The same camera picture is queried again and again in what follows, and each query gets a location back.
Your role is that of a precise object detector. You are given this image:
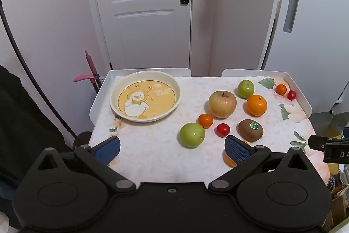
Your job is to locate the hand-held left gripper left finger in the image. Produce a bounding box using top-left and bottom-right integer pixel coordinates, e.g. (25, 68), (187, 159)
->
(33, 136), (137, 194)

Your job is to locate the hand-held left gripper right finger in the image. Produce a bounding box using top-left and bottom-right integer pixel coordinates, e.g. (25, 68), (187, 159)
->
(209, 135), (314, 192)

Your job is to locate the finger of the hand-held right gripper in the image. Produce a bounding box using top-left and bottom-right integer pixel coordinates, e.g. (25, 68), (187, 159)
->
(308, 135), (349, 152)

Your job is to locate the orange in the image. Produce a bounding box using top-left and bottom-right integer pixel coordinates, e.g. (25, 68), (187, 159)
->
(247, 95), (268, 117)
(224, 140), (250, 167)

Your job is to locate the brown kiwi with green sticker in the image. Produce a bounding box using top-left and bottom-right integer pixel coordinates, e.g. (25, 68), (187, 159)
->
(238, 119), (264, 142)

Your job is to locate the green apple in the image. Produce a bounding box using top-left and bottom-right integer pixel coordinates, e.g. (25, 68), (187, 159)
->
(179, 123), (206, 148)
(237, 80), (255, 99)

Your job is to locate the cream plate with duck print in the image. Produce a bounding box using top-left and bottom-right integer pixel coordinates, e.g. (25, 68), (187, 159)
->
(109, 71), (181, 123)

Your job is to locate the yellow object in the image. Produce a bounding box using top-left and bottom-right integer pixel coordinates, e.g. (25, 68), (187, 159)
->
(328, 163), (345, 176)

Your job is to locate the grey angular object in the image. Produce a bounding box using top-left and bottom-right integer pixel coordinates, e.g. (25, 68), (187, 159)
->
(311, 111), (349, 138)

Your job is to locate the large yellow-red apple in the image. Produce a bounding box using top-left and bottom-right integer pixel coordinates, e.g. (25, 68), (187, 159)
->
(209, 90), (237, 119)

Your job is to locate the floral tablecloth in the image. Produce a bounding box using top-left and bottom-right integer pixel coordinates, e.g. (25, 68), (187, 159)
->
(89, 76), (330, 187)

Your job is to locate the pink cleaning tool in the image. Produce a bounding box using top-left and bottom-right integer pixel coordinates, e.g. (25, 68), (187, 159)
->
(73, 50), (103, 94)

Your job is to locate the dark cloth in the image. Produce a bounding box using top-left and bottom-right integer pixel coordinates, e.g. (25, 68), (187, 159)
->
(0, 65), (75, 195)

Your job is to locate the white refrigerator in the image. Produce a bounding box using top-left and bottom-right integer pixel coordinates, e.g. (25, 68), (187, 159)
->
(258, 0), (349, 113)

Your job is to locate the black curved pole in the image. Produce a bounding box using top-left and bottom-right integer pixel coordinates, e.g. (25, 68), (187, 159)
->
(0, 0), (92, 152)

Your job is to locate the white panelled door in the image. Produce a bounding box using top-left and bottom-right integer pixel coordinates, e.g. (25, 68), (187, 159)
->
(82, 0), (193, 71)

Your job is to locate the white cable bundle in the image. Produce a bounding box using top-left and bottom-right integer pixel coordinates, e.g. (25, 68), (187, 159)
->
(328, 176), (341, 192)

